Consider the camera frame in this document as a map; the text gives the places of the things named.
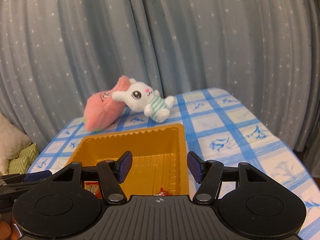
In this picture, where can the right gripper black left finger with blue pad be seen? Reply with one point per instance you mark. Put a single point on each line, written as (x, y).
(112, 174)

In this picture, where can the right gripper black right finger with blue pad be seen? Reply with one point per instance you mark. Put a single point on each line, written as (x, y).
(208, 174)

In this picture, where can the small red candy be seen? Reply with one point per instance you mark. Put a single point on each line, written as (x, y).
(164, 192)

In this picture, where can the orange plastic tray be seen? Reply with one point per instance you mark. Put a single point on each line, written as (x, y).
(158, 153)

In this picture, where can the pink plush toy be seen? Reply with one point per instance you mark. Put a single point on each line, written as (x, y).
(101, 110)

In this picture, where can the green chevron cushion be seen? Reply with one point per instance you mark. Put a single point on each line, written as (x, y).
(24, 160)

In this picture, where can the large red snack packet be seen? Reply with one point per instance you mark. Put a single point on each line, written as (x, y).
(93, 187)

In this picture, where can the white bunny plush toy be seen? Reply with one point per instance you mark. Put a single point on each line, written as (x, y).
(140, 97)

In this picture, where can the beige cushion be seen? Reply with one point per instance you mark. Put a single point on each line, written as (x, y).
(12, 140)

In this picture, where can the grey star curtain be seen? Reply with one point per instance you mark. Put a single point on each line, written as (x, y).
(56, 53)

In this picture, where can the person's left hand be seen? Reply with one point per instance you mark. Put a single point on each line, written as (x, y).
(9, 231)

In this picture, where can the blue checked tablecloth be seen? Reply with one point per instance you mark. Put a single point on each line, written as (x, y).
(217, 126)

